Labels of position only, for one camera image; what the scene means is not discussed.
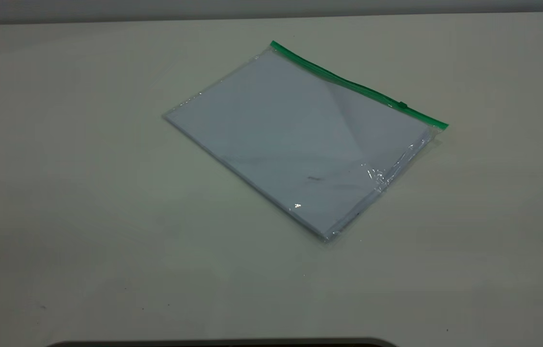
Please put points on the clear zip bag green strip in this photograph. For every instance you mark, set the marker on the clear zip bag green strip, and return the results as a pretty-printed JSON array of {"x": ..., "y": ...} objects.
[{"x": 300, "y": 135}]

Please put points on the white paper sheets stack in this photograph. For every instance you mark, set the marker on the white paper sheets stack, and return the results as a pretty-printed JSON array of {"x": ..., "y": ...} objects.
[{"x": 281, "y": 144}]

